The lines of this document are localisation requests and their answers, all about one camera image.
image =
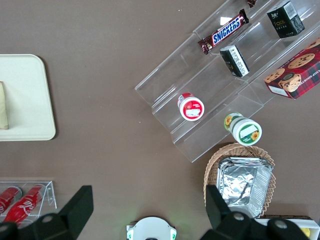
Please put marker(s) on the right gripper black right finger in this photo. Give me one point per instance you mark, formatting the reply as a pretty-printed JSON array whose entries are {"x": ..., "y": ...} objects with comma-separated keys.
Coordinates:
[{"x": 220, "y": 212}]

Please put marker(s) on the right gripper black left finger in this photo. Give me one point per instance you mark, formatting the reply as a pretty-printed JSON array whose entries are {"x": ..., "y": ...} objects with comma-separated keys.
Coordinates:
[{"x": 75, "y": 210}]

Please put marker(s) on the triangular sandwich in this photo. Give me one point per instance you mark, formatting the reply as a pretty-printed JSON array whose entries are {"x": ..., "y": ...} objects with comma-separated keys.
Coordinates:
[{"x": 3, "y": 105}]

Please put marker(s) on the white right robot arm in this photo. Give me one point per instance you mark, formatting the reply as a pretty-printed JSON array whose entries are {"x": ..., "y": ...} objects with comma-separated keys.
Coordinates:
[{"x": 151, "y": 228}]

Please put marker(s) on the aluminium foil tray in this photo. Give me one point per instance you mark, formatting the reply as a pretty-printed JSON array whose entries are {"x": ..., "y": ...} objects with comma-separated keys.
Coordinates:
[{"x": 240, "y": 185}]

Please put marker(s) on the light wicker basket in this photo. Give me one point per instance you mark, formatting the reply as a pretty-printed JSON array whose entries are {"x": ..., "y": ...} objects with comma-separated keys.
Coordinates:
[{"x": 212, "y": 160}]

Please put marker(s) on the beige plastic tray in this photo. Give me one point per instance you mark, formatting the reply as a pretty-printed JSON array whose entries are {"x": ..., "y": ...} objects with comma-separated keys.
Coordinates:
[{"x": 27, "y": 100}]

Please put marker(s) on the clear acrylic bottle rack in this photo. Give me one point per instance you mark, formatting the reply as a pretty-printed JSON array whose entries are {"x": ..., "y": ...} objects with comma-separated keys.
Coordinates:
[{"x": 48, "y": 197}]

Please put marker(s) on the red cola bottle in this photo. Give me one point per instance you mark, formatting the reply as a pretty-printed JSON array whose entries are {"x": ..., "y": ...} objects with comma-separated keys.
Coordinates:
[
  {"x": 8, "y": 196},
  {"x": 26, "y": 202}
]

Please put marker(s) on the white plastic snack bin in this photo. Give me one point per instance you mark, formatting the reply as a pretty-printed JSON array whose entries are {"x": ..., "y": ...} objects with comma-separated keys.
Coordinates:
[{"x": 282, "y": 218}]

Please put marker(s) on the green lid yogurt cup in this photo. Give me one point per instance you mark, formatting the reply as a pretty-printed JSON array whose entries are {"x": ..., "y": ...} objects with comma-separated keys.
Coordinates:
[{"x": 246, "y": 131}]

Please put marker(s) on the yellow snack packet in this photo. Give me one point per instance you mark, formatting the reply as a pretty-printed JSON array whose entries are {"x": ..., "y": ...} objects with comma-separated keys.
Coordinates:
[{"x": 306, "y": 232}]

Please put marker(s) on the red lid yogurt cup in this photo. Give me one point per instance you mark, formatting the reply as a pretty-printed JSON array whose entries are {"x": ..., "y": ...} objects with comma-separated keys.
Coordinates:
[{"x": 192, "y": 108}]

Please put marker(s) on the clear acrylic step display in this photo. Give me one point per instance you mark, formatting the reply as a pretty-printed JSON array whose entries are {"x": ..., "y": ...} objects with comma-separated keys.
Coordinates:
[{"x": 212, "y": 82}]

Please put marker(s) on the small black box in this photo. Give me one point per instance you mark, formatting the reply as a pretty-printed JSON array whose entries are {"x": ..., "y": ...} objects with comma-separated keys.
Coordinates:
[
  {"x": 235, "y": 61},
  {"x": 285, "y": 20}
]

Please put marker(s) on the red plaid cookie box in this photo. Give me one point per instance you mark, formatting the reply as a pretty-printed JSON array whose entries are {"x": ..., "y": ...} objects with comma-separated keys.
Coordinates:
[{"x": 297, "y": 72}]

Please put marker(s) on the snickers chocolate bar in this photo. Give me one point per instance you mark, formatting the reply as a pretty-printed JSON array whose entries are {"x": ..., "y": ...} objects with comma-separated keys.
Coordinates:
[
  {"x": 225, "y": 32},
  {"x": 252, "y": 3}
]

